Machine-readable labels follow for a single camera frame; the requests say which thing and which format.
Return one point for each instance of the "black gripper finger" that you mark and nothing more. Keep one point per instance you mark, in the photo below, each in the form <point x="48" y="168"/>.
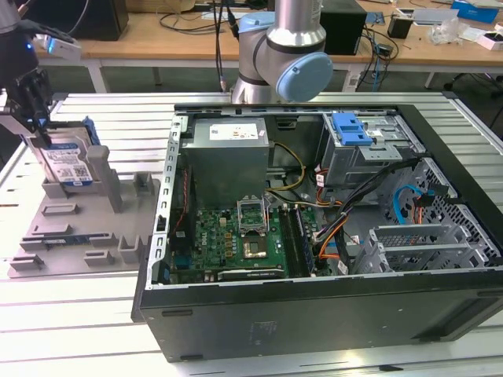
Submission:
<point x="25" y="102"/>
<point x="43" y="102"/>

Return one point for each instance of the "hard disk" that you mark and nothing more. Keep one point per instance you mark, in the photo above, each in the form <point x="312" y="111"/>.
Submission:
<point x="67" y="165"/>

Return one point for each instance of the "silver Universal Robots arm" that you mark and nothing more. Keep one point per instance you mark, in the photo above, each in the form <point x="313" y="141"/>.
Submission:
<point x="294" y="35"/>

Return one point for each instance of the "metal disk bay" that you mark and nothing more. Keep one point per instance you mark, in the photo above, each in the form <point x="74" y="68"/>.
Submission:
<point x="412" y="235"/>

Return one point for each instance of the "large black box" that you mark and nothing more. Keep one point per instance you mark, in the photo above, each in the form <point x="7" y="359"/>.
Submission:
<point x="78" y="19"/>

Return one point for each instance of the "wooden desk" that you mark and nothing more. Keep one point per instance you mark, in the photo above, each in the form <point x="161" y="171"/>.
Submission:
<point x="129" y="47"/>

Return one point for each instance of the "grey plastic parts rack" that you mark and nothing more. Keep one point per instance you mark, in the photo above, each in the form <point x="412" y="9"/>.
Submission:
<point x="90" y="220"/>

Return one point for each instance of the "RAM stick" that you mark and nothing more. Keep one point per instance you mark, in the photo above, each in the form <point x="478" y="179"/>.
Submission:
<point x="64" y="240"/>

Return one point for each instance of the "brown cardboard piece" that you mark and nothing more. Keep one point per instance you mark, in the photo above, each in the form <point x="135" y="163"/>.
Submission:
<point x="165" y="4"/>

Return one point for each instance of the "black case fan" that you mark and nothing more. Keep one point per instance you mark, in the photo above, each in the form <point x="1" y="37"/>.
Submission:
<point x="182" y="196"/>

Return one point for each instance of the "grey power supply unit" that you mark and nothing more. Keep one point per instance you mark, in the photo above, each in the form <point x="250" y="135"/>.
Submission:
<point x="228" y="165"/>

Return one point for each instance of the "blue VGA port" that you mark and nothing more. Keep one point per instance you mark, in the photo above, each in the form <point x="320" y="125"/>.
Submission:
<point x="182" y="262"/>

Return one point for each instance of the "green Dell motherboard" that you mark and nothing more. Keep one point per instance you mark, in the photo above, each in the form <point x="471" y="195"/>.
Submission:
<point x="212" y="235"/>

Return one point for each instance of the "CPU socket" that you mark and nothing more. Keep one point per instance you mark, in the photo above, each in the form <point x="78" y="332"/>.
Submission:
<point x="253" y="249"/>

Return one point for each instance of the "black graphics card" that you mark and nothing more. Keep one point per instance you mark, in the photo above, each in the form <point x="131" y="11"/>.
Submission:
<point x="251" y="274"/>

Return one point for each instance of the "black RAM slot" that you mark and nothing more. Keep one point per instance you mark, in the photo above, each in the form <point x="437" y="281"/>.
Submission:
<point x="294" y="241"/>
<point x="288" y="241"/>
<point x="300" y="241"/>

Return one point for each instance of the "blue plastic drive latch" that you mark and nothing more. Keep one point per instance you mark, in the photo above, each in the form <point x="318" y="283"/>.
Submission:
<point x="349" y="133"/>

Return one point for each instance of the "grey metal drive cage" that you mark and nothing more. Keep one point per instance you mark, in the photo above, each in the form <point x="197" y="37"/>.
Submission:
<point x="346" y="165"/>

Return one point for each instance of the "black tower box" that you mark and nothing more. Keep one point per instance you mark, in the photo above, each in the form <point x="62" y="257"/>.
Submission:
<point x="346" y="27"/>

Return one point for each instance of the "black open PC case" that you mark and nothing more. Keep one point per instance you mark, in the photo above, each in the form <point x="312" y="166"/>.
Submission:
<point x="275" y="314"/>

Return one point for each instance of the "small black box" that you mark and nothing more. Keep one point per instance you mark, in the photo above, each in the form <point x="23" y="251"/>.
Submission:
<point x="399" y="27"/>

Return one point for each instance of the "grey flat device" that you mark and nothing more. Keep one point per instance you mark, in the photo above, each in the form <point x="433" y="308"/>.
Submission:
<point x="436" y="15"/>

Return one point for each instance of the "clear plastic bag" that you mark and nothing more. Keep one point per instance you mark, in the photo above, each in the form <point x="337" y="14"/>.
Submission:
<point x="448" y="31"/>

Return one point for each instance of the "blue carton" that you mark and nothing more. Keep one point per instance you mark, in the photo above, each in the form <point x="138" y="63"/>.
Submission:
<point x="479" y="9"/>

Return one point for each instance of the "open white carton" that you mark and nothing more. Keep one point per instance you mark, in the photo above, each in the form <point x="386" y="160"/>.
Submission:
<point x="491" y="41"/>

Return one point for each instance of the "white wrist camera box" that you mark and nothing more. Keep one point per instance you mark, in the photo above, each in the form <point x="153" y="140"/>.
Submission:
<point x="59" y="48"/>

